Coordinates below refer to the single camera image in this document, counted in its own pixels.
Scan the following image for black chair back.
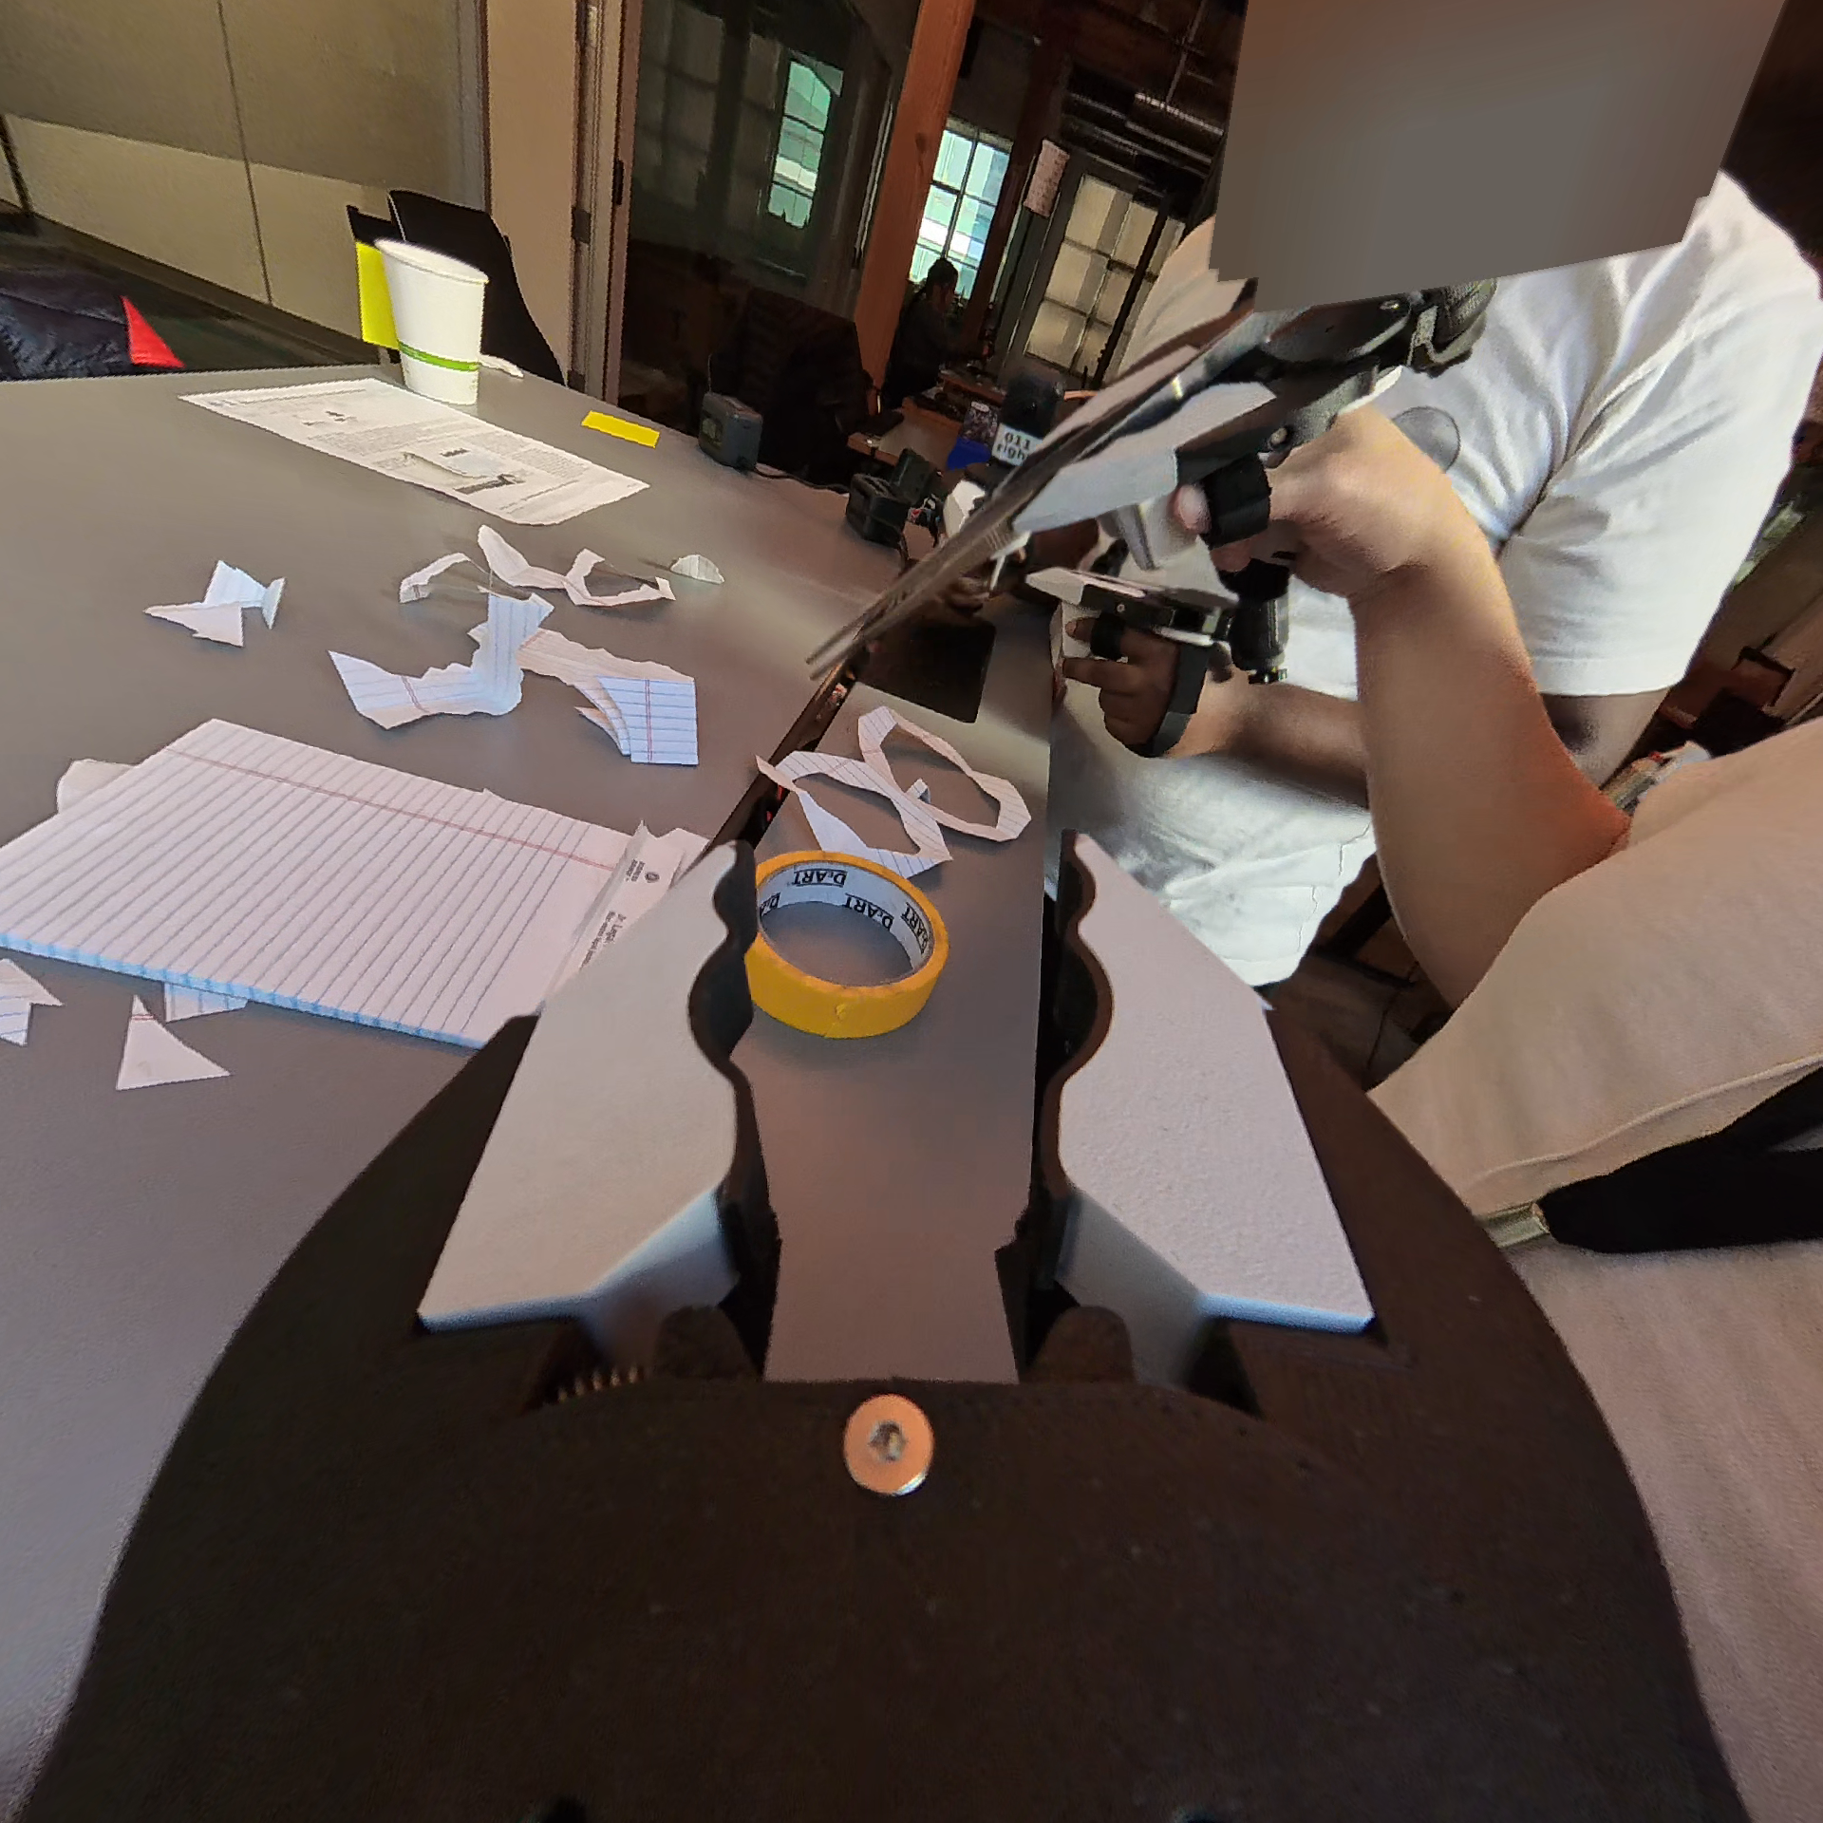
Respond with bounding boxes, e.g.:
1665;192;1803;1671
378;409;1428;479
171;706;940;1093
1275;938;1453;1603
345;188;564;386

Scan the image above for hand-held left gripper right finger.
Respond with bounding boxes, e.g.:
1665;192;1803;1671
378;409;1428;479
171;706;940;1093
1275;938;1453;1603
994;828;1378;1387

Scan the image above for long metal tweezers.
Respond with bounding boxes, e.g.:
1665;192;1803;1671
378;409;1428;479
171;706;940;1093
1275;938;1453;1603
806;478;1049;675

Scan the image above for grid window wall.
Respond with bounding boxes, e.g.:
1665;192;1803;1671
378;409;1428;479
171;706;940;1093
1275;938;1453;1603
768;43;1185;386

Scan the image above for lined notepad printed label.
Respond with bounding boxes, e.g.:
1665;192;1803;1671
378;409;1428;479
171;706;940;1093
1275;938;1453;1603
0;718;707;1049

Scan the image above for printed instruction sheet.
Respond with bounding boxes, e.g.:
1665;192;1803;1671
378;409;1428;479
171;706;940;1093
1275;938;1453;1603
181;378;650;524

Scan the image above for yellow masking tape roll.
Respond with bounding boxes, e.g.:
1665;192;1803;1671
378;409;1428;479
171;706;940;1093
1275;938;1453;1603
745;851;949;1039

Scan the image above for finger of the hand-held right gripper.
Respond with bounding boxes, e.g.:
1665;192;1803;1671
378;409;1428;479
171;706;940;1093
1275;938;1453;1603
979;316;1278;476
1000;382;1278;532

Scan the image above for grey desk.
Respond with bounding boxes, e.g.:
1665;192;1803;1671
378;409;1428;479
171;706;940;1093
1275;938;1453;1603
0;362;1063;1781

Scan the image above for black desktop device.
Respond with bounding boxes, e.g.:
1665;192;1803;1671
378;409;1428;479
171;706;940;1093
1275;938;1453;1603
850;447;943;542

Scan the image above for person's right hand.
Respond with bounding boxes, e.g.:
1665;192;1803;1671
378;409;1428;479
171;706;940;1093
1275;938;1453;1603
1167;406;1443;604

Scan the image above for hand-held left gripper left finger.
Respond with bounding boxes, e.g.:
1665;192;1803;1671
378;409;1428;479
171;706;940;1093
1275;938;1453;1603
416;840;785;1331

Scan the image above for dark puffer jacket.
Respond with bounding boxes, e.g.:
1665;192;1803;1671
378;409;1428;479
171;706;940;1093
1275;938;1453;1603
0;263;187;380

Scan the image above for white green paper cup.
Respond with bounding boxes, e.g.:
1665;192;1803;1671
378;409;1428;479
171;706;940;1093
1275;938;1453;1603
373;238;492;408

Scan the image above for person's right forearm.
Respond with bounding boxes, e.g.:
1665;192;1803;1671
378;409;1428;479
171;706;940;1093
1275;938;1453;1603
1345;540;1632;1004

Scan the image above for scattered lined paper scraps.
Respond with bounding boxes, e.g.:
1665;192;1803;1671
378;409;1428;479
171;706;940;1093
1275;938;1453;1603
0;523;1034;1096

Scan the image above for black chest strap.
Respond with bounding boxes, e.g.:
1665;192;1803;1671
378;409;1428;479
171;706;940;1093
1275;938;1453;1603
1481;1067;1823;1255

